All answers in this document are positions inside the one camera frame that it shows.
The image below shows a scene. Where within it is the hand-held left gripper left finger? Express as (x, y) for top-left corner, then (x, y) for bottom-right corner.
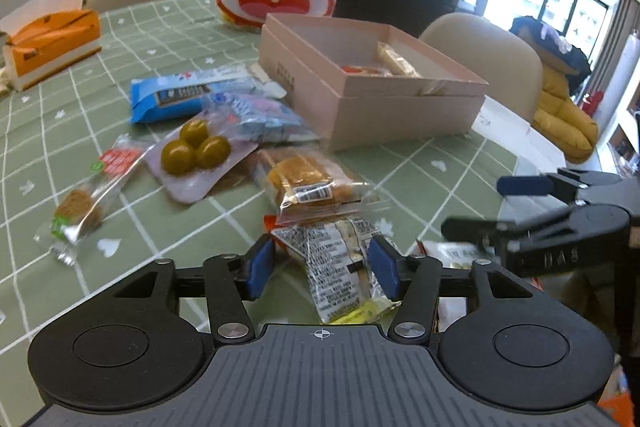
(112, 234), (277, 346)

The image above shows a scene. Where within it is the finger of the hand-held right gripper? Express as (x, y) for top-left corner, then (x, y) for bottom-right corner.
(441, 216), (532, 254)
(496, 168), (623, 206)

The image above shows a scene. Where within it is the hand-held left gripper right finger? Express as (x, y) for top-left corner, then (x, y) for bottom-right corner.
(367, 234), (544, 349)

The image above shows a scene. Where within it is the white red snack packet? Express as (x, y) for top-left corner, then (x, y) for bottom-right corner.
(417, 239), (501, 270)

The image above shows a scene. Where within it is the silver red-edged snack packet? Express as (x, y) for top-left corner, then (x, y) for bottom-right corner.
(264, 214), (403, 325)

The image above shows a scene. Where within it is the clear packet of golden cakes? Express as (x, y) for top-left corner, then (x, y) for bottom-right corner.
(250, 148), (392, 228)

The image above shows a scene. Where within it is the purple packet of green plums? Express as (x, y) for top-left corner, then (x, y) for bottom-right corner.
(144, 109), (259, 206)

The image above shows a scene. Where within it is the pink cardboard box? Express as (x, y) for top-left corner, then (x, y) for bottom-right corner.
(258, 13), (490, 152)

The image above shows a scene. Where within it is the clear bag of blue candies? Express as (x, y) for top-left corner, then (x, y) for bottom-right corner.
(202, 91), (321, 146)

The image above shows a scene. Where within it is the clear red-label biscuit packet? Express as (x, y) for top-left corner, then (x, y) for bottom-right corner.
(35, 134), (153, 267)

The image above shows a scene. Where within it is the blue snack packet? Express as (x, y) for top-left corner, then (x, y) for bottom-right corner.
(129, 66), (268, 126)

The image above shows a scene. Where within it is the green checked tablecloth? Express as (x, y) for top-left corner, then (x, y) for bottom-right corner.
(0, 0), (521, 358)

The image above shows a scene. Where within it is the yellow padded jacket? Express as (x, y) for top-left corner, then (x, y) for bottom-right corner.
(532, 67), (598, 162)

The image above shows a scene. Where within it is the dark blue garment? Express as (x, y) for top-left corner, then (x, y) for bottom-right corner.
(510, 16), (593, 75)

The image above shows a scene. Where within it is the orange tissue box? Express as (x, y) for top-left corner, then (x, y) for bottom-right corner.
(0, 0), (102, 92)

